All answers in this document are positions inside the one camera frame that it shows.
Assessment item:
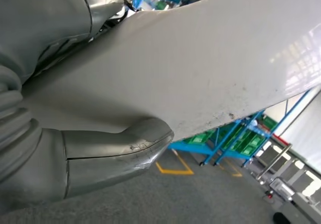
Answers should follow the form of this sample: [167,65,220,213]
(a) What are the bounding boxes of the yellow floor tape square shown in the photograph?
[155,148,195,176]

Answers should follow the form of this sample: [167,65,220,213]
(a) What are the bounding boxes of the green plastic crate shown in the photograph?
[260,115,278,131]
[222,124,266,157]
[185,130,216,146]

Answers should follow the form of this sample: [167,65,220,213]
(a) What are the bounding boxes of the steel table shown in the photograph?
[255,142,321,224]

